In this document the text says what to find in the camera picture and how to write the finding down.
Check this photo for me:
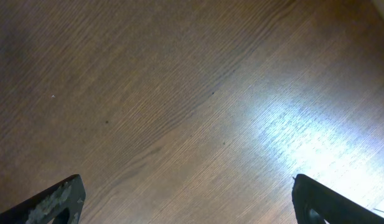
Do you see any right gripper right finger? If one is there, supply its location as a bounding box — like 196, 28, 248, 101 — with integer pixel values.
292, 174, 384, 224

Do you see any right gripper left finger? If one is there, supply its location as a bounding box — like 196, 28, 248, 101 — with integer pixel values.
0, 174, 86, 224

